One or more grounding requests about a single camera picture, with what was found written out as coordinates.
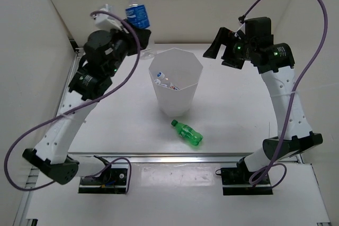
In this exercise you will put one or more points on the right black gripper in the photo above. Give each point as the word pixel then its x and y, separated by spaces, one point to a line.
pixel 226 38

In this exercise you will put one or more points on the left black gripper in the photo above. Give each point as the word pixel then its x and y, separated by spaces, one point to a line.
pixel 130 38

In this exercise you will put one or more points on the blue label plastic bottle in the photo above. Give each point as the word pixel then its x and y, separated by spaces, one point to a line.
pixel 136 14

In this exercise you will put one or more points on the black label plastic bottle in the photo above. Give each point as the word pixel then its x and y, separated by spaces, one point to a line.
pixel 161 76

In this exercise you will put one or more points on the green plastic soda bottle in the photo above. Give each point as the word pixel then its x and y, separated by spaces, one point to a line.
pixel 187 133

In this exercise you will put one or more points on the clear unlabeled plastic bottle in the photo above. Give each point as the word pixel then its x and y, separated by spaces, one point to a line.
pixel 160 83

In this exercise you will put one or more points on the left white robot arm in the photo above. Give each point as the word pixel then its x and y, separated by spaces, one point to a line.
pixel 104 52

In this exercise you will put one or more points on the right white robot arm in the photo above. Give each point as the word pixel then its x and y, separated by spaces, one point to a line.
pixel 254 42

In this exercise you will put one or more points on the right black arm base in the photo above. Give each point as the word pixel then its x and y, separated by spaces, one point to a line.
pixel 234 185

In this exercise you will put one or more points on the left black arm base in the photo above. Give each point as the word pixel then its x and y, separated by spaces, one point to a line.
pixel 113 179

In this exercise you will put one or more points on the white octagonal plastic bin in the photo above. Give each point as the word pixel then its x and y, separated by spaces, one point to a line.
pixel 183 70

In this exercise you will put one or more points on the left aluminium side rail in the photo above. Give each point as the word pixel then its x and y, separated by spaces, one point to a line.
pixel 50 155

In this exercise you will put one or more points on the aluminium front rail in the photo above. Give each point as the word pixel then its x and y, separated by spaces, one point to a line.
pixel 170 157

